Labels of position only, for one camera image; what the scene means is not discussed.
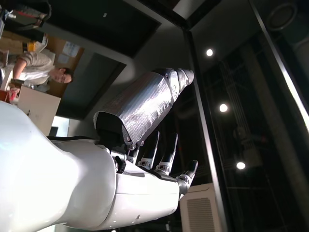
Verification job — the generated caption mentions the round ceiling vent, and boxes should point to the round ceiling vent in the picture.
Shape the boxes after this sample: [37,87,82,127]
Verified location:
[267,3,298,31]

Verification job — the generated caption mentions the closed cardboard box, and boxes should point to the closed cardboard box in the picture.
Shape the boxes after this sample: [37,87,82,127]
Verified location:
[17,86,61,136]

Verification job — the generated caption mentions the white ceiling air conditioner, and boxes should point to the white ceiling air conditioner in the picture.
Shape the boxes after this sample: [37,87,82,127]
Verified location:
[180,183,224,232]

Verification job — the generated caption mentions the black storage bin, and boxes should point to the black storage bin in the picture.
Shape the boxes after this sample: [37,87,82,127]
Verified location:
[3,0,53,28]

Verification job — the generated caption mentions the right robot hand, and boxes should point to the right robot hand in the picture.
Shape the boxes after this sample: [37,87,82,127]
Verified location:
[0,68,199,232]

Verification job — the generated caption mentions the brown board with papers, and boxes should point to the brown board with papers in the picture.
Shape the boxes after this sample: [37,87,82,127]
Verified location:
[44,33,85,72]

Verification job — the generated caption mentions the person in beige sweater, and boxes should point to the person in beige sweater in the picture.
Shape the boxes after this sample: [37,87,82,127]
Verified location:
[11,52,74,86]

